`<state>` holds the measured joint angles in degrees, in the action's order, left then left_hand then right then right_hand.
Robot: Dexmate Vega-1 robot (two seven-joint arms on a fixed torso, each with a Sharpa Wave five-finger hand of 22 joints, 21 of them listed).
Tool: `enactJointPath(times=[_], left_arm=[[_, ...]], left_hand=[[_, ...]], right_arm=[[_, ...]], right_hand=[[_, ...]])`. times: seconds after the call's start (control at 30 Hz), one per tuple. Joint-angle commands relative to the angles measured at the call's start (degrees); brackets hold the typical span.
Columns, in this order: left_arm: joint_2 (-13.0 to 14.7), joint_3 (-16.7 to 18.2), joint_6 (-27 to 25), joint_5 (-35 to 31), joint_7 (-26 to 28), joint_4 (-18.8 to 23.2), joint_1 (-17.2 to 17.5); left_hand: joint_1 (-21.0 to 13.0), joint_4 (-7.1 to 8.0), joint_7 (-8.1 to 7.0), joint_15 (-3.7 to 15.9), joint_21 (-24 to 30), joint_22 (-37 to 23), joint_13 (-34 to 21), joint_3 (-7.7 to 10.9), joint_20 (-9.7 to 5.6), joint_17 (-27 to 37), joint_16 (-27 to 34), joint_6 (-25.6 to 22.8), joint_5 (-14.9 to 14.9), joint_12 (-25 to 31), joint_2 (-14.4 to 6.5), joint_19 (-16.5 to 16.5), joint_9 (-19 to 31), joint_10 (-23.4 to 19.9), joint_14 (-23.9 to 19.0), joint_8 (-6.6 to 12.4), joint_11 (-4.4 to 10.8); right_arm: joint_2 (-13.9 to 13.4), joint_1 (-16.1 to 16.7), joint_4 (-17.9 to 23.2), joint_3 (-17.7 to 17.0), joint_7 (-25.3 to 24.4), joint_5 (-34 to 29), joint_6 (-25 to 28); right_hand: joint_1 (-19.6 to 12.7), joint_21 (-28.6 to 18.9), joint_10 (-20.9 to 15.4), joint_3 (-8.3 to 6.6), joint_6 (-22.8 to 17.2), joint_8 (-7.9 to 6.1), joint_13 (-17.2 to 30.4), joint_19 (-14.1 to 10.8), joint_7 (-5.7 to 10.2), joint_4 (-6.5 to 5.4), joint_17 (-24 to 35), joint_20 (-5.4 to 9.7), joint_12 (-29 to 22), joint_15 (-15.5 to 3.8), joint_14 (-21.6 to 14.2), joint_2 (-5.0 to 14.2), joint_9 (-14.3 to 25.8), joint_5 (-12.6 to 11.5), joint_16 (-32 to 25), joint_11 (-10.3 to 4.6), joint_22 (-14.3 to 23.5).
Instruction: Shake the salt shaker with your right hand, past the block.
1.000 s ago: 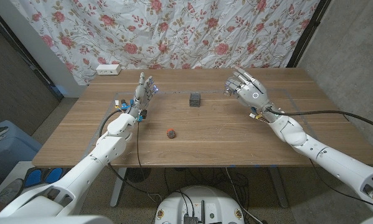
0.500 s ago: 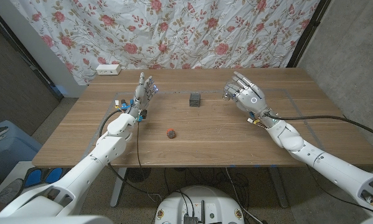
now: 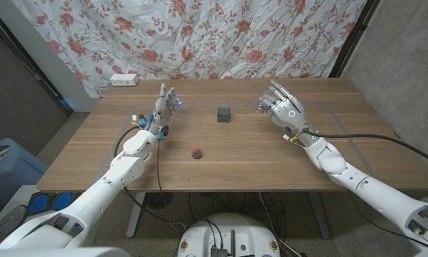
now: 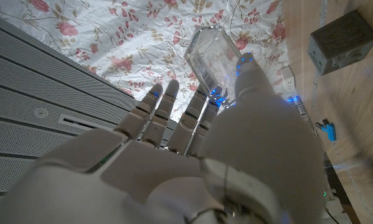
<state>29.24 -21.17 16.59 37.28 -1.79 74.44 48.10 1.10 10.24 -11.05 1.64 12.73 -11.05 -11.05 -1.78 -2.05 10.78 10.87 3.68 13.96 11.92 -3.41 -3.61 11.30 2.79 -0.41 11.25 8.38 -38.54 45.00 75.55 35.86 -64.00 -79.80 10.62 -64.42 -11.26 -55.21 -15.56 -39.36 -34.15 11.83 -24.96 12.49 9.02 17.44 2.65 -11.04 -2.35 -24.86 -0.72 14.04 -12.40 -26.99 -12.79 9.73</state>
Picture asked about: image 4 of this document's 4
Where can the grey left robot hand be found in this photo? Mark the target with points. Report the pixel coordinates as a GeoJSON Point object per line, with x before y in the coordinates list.
{"type": "Point", "coordinates": [300, 109]}

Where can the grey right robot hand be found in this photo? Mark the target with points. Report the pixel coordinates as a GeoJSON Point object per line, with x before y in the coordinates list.
{"type": "Point", "coordinates": [127, 180]}

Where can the clear glass salt shaker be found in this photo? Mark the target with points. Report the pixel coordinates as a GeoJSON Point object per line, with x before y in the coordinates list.
{"type": "Point", "coordinates": [212, 56]}

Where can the dark grey block cube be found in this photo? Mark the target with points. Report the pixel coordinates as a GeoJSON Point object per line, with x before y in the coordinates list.
{"type": "Point", "coordinates": [342, 43]}

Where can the floral backdrop cloth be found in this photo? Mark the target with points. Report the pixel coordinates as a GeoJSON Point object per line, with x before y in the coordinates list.
{"type": "Point", "coordinates": [127, 37]}

